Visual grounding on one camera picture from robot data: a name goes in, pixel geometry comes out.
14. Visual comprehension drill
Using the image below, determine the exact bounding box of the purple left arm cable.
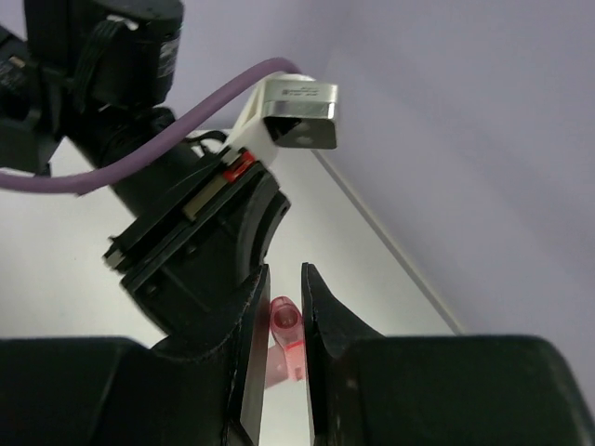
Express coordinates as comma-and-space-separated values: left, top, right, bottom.
0, 56, 311, 196

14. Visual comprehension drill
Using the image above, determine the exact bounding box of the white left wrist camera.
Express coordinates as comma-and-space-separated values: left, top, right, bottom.
225, 73, 339, 165

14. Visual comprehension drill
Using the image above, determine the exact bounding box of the pink translucent pen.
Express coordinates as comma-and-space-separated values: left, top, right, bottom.
265, 296, 306, 388

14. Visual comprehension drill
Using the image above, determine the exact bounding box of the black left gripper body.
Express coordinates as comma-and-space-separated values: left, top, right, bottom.
104, 122, 290, 337

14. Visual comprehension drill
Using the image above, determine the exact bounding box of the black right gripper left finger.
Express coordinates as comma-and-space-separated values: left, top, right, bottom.
1, 267, 271, 445

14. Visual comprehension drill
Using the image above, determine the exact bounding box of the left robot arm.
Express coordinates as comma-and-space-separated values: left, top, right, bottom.
1, 1, 293, 445

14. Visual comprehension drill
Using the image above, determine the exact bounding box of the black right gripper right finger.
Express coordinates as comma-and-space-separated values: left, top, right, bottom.
301, 263, 594, 445

